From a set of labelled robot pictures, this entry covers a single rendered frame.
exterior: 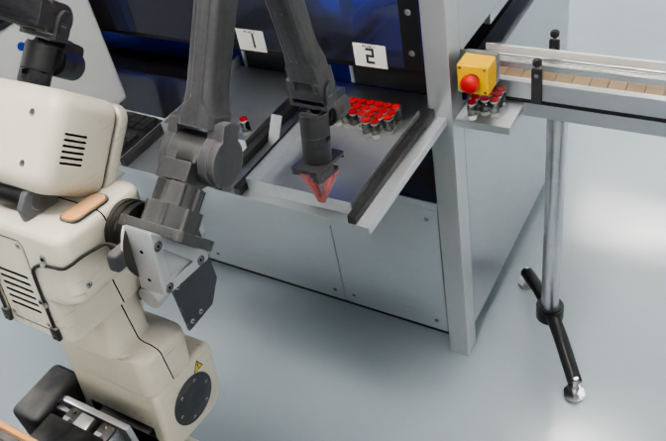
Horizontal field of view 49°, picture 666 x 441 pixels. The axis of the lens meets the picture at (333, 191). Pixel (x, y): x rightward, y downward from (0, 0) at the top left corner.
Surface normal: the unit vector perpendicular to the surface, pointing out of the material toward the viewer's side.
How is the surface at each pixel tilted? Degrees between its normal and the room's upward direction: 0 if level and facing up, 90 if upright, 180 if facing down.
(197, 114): 60
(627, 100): 90
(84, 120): 90
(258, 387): 0
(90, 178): 90
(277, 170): 0
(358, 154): 0
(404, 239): 90
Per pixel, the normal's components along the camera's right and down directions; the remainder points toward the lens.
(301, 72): -0.41, 0.76
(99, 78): 0.85, 0.22
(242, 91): -0.16, -0.76
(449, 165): -0.48, 0.61
